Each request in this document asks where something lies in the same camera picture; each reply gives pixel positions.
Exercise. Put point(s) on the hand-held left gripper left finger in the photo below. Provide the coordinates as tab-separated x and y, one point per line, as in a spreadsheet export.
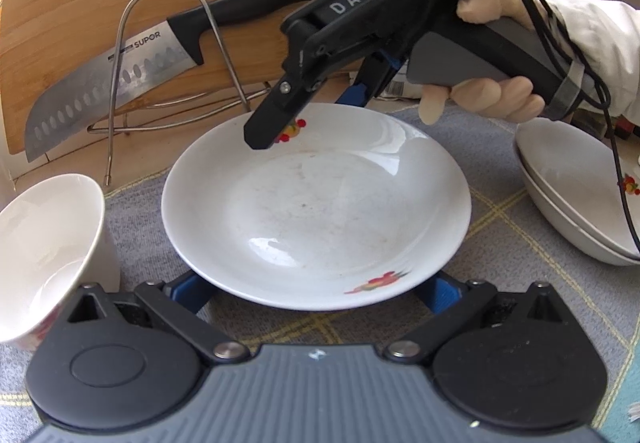
190	295

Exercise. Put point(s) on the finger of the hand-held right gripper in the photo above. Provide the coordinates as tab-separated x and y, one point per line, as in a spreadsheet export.
270	123
357	93

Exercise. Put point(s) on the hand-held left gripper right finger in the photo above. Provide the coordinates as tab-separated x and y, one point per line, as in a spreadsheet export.
442	295

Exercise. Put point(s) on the large round fruit-print plate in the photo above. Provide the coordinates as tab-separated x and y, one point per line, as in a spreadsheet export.
310	213

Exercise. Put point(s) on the white oval fruit-print plate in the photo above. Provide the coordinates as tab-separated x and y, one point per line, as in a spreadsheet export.
575	163
562	221

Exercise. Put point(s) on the person's right forearm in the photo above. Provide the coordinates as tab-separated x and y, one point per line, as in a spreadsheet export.
610	38

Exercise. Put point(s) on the person's right hand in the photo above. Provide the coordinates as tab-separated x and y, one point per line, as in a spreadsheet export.
500	3

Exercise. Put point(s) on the blue grey checked towel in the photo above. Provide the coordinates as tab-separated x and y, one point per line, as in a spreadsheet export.
500	273

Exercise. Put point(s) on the white floral bowl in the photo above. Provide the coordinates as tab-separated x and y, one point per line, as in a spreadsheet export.
45	233

